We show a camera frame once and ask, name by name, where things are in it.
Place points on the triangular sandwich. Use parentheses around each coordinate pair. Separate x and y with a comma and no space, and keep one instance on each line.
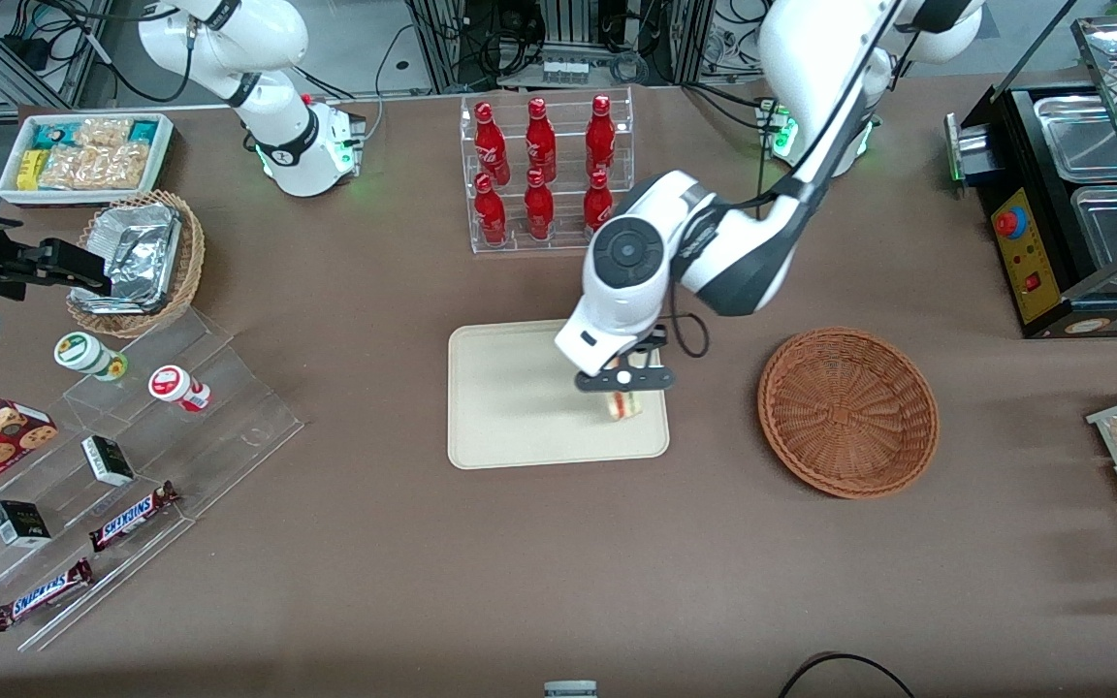
(626,406)

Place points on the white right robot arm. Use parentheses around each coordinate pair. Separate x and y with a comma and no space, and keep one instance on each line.
(297,145)

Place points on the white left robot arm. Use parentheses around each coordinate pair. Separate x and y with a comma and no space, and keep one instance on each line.
(743,252)

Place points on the beige plastic serving tray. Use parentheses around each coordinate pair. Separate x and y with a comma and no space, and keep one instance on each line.
(510,407)

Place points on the tan oval wicker basket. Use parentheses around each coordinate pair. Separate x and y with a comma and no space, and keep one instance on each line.
(192,252)

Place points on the brown round wicker basket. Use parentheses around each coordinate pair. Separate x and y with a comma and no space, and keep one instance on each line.
(849,417)

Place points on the aluminium foil containers stack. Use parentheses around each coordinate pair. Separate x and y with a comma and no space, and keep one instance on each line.
(137,252)

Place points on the green lid yogurt cup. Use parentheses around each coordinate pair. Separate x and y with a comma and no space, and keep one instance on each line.
(79,351)

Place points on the clear bag of crackers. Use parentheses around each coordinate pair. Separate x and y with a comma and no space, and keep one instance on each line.
(98,168)
(103,133)

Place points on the clear acrylic bottle rack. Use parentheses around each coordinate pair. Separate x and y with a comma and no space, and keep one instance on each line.
(563,242)

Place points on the yellow snack packet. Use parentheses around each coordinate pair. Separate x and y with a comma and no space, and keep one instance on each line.
(29,170)

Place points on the teal snack packet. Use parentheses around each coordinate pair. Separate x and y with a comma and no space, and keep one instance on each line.
(56,136)
(143,131)

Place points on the red cola bottle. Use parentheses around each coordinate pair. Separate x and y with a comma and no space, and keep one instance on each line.
(600,136)
(597,204)
(491,145)
(491,213)
(540,141)
(539,208)

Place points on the red lid yogurt cup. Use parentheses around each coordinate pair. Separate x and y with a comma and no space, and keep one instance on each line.
(169,383)

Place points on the white rectangular snack bin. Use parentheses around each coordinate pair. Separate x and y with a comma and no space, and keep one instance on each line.
(163,145)

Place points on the clear acrylic step stand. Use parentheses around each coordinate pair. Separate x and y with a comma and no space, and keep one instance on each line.
(229,388)

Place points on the small black box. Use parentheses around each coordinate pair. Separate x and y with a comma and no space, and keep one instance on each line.
(108,460)
(20,523)

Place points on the Snickers chocolate bar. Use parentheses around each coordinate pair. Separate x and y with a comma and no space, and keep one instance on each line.
(40,593)
(132,516)

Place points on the white power strip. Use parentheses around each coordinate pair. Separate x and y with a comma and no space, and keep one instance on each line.
(565,71)

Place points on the small grey device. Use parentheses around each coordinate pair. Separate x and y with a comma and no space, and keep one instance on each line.
(570,689)

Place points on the red round knob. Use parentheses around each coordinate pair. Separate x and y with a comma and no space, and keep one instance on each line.
(1008,223)

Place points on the black food warmer machine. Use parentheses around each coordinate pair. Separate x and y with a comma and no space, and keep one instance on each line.
(1014,165)

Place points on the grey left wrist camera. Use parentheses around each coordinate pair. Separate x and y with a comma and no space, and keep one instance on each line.
(646,379)

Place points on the aluminium profile frame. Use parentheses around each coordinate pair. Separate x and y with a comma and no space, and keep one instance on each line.
(442,48)

